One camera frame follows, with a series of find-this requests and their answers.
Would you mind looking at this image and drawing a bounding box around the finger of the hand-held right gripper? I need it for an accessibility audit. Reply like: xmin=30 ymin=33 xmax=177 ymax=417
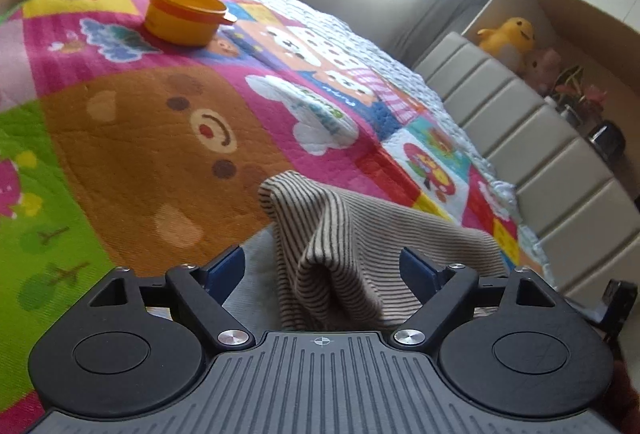
xmin=599 ymin=279 xmax=627 ymax=342

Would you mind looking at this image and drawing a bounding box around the pink plush toy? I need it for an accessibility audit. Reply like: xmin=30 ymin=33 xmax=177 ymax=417
xmin=520 ymin=46 xmax=564 ymax=96

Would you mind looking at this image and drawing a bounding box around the yellow plastic bowl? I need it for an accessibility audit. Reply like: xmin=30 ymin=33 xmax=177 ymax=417
xmin=144 ymin=0 xmax=238 ymax=49

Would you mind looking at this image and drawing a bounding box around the beige padded headboard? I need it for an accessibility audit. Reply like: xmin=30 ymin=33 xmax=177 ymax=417
xmin=414 ymin=31 xmax=640 ymax=317

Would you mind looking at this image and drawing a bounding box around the colourful cartoon printed blanket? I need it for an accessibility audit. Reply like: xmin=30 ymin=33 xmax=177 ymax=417
xmin=0 ymin=0 xmax=543 ymax=310

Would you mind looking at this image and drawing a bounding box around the yellow duck plush toy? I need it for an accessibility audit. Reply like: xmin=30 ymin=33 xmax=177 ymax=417
xmin=476 ymin=16 xmax=539 ymax=66

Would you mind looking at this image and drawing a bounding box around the dark red cloth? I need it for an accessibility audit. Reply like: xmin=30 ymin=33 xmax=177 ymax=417
xmin=612 ymin=356 xmax=640 ymax=434

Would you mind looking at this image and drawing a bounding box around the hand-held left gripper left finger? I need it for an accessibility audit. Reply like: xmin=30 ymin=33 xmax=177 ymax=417
xmin=89 ymin=246 xmax=252 ymax=349

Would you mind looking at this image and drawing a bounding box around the beige striped garment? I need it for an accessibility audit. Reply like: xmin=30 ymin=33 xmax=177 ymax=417
xmin=257 ymin=170 xmax=509 ymax=333

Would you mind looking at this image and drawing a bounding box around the potted plant with red leaves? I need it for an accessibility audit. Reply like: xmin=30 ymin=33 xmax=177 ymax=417
xmin=547 ymin=64 xmax=612 ymax=125

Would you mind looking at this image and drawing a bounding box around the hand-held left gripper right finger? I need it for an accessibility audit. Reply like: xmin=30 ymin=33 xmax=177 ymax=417
xmin=392 ymin=248 xmax=567 ymax=351

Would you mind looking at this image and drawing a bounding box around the black kettle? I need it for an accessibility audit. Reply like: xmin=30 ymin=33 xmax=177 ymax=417
xmin=587 ymin=121 xmax=627 ymax=161

